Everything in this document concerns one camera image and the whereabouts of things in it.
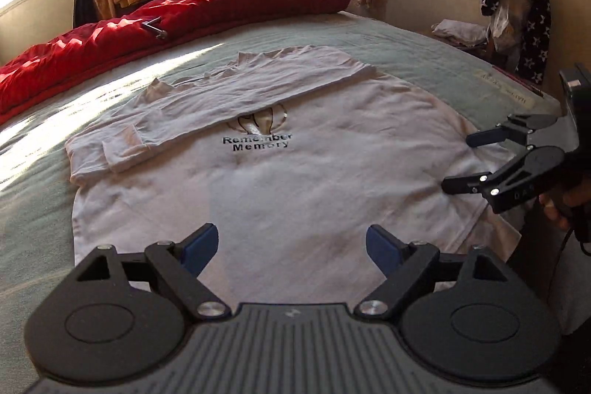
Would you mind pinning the clear plastic bag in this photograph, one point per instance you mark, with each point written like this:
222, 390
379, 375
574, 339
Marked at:
505, 24

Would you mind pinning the red quilt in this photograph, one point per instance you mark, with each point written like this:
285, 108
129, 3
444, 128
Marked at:
207, 15

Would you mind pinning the black draped cloth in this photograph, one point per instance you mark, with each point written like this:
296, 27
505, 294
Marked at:
84, 6

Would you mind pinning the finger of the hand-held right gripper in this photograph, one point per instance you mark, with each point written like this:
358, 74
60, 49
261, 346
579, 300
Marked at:
461, 185
489, 136

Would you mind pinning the white long-sleeve printed shirt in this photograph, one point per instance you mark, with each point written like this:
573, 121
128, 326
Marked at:
300, 181

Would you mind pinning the person's right hand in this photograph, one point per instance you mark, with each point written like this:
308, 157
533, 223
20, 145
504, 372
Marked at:
561, 207

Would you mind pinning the pile of light clothes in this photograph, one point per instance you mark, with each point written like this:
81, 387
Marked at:
461, 33

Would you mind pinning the bed with green plaid sheet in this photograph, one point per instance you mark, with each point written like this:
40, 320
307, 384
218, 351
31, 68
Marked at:
438, 61

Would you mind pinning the dark star-print cloth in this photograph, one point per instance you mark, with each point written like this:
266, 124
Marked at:
538, 29

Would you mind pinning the metal clamp tool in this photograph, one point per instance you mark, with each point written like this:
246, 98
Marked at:
156, 29

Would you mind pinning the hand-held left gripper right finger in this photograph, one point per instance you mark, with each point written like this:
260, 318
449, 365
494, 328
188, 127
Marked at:
385, 251

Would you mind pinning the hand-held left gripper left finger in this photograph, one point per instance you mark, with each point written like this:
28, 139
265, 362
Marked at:
201, 248

